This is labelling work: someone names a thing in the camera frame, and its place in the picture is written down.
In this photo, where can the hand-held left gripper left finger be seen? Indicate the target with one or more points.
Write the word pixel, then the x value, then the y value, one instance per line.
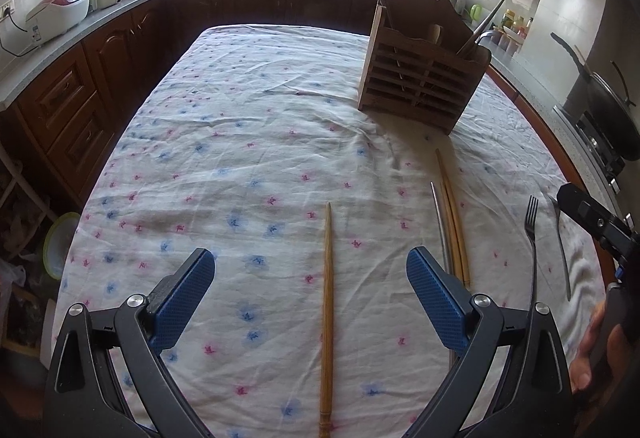
pixel 182 298

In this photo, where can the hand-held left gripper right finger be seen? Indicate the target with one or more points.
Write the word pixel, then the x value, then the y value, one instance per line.
pixel 437 298

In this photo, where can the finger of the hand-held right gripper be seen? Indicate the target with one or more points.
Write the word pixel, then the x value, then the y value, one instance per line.
pixel 585 213

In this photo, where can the long metal spoon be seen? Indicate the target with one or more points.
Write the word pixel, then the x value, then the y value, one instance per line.
pixel 562 253

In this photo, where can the metal fork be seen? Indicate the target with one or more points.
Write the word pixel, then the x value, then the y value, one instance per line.
pixel 534 248

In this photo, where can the wooden slatted utensil holder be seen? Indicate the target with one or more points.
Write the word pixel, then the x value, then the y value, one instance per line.
pixel 415 87

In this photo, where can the person's right hand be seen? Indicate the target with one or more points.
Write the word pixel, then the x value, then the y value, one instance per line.
pixel 584 350

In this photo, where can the gas stove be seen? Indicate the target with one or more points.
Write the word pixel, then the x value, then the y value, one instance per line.
pixel 600 142

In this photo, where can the black wok with lid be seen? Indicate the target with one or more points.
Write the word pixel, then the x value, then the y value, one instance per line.
pixel 610 102

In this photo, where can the pale green plastic bowl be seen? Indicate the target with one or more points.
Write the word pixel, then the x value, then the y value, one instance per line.
pixel 62 243

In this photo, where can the white floral tablecloth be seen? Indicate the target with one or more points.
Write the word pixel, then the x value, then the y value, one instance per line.
pixel 250 142

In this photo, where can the row of spice jars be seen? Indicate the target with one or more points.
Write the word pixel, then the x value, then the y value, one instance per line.
pixel 507 40

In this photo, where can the wooden base cabinets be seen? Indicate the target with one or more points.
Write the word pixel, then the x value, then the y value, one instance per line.
pixel 65 102

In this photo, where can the green cup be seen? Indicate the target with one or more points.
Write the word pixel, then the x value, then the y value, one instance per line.
pixel 476 11

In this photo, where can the grey kitchen countertop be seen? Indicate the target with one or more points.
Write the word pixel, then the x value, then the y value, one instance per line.
pixel 40 62

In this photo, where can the white and pink rice cooker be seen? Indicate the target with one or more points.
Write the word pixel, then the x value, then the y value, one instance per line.
pixel 57 12

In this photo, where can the white wall power outlet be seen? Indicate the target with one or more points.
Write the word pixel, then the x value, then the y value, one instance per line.
pixel 6 10

